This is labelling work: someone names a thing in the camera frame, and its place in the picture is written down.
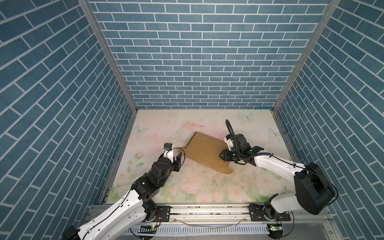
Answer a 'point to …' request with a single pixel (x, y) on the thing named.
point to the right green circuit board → (275, 228)
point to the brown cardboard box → (205, 150)
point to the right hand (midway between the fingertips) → (220, 153)
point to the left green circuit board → (147, 229)
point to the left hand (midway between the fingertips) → (178, 153)
